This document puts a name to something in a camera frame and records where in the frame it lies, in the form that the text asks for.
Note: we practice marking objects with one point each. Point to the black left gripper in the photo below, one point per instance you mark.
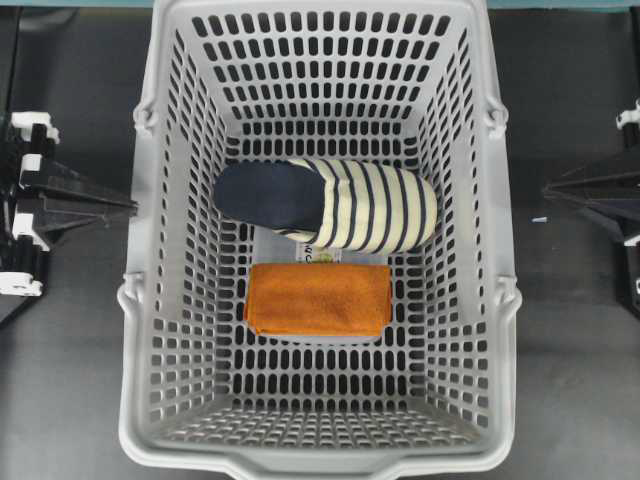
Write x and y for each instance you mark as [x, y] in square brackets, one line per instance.
[29, 226]

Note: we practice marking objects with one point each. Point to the orange cloth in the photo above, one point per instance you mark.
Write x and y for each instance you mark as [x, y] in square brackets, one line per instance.
[319, 300]

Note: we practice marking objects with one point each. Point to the grey plastic shopping basket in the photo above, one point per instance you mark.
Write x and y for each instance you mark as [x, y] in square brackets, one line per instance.
[411, 84]

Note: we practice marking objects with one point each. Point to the navy striped slipper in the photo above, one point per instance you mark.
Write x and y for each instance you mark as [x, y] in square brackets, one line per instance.
[329, 203]

